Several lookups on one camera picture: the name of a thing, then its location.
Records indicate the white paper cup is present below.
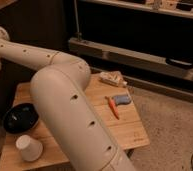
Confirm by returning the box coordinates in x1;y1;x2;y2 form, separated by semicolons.
15;135;43;162

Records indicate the orange carrot toy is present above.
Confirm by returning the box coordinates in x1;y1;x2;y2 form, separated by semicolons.
105;96;120;120

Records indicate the metal vertical pole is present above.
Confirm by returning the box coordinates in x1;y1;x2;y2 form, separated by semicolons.
73;0;82;41

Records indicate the blue grey toy object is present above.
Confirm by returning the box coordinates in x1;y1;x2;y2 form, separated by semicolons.
112;94;131;105

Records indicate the upper shelf with items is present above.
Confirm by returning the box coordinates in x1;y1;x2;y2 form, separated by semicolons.
81;0;193;19

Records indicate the long wooden shelf beam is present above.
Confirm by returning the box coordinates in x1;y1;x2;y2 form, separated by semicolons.
68;37;193;82

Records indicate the black ceramic bowl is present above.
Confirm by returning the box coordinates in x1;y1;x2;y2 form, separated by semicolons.
2;103;39;134

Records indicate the black handle on beam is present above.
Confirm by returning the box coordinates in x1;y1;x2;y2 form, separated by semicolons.
165;58;193;70

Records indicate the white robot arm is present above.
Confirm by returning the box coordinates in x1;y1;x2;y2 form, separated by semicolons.
0;26;136;171

